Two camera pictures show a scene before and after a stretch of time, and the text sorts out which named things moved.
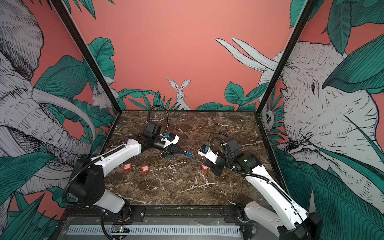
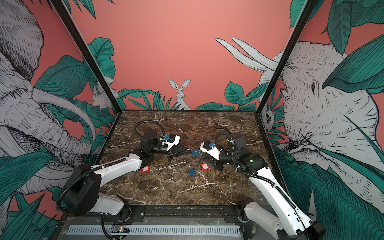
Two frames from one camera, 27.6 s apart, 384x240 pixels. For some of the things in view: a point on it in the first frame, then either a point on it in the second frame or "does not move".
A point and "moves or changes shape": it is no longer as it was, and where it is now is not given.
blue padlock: (189, 154) moves or changes shape
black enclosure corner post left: (73, 33) does not move
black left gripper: (173, 151) does not move
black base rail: (160, 215) does not move
